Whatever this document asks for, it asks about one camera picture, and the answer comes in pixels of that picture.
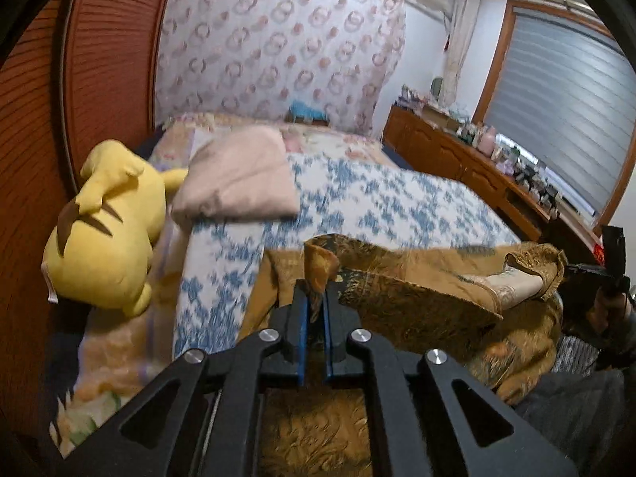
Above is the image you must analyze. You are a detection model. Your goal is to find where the golden brown patterned garment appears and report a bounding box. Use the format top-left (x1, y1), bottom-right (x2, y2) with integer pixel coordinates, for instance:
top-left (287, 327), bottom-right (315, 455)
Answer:
top-left (240, 234), bottom-right (567, 476)

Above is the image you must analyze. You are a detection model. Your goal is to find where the person's right hand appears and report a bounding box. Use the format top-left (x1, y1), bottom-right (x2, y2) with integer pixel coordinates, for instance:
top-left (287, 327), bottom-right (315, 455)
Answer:
top-left (586, 287), bottom-right (633, 351)

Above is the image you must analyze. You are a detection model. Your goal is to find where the blue floral white cloth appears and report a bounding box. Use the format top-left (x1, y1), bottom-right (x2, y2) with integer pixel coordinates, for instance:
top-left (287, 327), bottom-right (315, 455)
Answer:
top-left (173, 154), bottom-right (520, 357)

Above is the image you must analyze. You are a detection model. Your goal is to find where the long wooden sideboard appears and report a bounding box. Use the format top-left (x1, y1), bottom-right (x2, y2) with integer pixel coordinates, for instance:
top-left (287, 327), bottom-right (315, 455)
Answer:
top-left (384, 106), bottom-right (599, 248)

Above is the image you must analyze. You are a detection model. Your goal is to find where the pink jar on sideboard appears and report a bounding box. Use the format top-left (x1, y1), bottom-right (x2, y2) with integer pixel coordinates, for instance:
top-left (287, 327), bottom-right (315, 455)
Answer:
top-left (477, 126), bottom-right (497, 157)

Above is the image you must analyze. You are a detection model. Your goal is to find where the grey window blind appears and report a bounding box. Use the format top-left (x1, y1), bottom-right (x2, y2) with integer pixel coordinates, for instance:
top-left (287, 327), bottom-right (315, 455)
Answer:
top-left (485, 6), bottom-right (635, 213)

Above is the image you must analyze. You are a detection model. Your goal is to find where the yellow plush toy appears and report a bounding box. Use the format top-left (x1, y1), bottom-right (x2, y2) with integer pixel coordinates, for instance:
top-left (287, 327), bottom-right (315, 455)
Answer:
top-left (41, 140), bottom-right (188, 316)

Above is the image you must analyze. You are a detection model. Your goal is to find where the folded pink cloth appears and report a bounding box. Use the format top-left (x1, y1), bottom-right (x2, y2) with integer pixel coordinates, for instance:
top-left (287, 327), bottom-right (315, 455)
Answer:
top-left (171, 125), bottom-right (301, 224)

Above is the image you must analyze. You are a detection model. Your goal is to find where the blue item on box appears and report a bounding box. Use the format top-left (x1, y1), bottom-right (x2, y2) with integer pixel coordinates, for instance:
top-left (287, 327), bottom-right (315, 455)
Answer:
top-left (285, 100), bottom-right (330, 126)

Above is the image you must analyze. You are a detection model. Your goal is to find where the pink circle patterned curtain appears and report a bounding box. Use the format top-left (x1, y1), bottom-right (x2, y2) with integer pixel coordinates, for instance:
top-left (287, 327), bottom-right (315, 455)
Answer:
top-left (155, 0), bottom-right (405, 136)

